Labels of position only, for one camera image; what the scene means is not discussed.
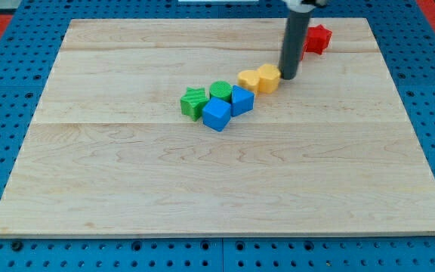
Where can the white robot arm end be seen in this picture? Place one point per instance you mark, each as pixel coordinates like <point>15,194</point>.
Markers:
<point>305,6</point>

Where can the blue triangle block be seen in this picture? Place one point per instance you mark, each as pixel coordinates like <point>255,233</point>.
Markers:
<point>242,100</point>

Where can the blue cube block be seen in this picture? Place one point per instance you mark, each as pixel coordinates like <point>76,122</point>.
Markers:
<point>216,114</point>

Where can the green star block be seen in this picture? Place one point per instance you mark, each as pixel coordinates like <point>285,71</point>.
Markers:
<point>192,102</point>

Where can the green cylinder block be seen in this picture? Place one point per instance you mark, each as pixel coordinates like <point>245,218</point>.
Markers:
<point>221,90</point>

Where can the yellow heart block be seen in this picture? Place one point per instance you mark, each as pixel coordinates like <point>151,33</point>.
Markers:
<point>249,80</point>

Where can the yellow hexagon block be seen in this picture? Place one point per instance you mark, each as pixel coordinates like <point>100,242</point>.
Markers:
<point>269,76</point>

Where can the wooden board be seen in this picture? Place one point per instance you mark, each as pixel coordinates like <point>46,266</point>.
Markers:
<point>108,153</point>

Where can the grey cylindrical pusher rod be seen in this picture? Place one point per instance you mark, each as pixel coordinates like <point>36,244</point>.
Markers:
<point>293,43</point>

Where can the red star block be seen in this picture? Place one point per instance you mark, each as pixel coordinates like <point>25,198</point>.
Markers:
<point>317,40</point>

